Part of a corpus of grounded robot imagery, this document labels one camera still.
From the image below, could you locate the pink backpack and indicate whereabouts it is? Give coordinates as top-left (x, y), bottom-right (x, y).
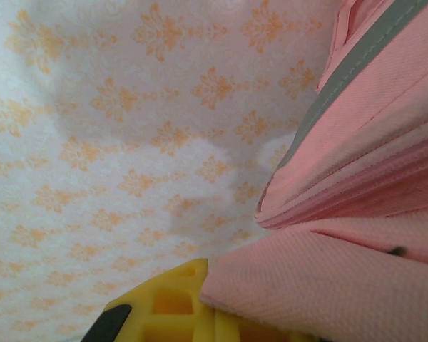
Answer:
top-left (198, 0), bottom-right (428, 342)

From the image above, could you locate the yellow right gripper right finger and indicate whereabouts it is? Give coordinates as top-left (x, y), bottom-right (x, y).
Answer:
top-left (213, 309), bottom-right (329, 342)

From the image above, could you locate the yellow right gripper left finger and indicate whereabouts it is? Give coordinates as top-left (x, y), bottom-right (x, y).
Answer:
top-left (81, 258), bottom-right (217, 342)

